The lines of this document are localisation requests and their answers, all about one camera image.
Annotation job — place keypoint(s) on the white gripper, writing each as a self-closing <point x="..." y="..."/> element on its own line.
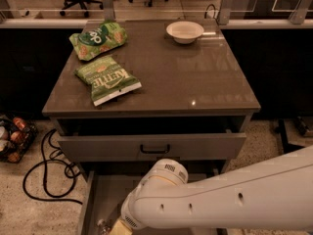
<point x="131" y="219"/>

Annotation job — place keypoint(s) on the clear plastic water bottle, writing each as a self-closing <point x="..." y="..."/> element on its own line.
<point x="104" y="228"/>

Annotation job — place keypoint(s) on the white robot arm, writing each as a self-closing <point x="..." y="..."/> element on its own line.
<point x="276" y="194"/>

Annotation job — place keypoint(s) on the grey middle drawer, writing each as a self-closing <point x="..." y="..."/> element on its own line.
<point x="103" y="200"/>

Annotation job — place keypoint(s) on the grey drawer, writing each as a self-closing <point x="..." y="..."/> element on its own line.
<point x="103" y="200"/>
<point x="119" y="139"/>

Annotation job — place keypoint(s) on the grey top drawer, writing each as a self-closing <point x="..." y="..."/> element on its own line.
<point x="119" y="139"/>

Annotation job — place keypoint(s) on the grey drawer cabinet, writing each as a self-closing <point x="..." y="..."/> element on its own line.
<point x="202" y="79"/>

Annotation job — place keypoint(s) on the green kettle chips bag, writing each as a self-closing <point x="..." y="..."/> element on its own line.
<point x="107" y="78"/>

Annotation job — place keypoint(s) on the black stand leg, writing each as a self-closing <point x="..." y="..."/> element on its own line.
<point x="295" y="133"/>

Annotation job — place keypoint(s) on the green snack bag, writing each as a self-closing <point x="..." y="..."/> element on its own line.
<point x="90" y="44"/>

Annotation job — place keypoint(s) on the white bowl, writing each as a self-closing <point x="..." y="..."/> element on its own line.
<point x="185" y="32"/>

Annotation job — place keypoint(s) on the black top drawer handle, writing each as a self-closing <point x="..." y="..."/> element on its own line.
<point x="156" y="151"/>

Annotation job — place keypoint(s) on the black wire basket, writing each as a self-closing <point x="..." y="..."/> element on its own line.
<point x="16" y="136"/>

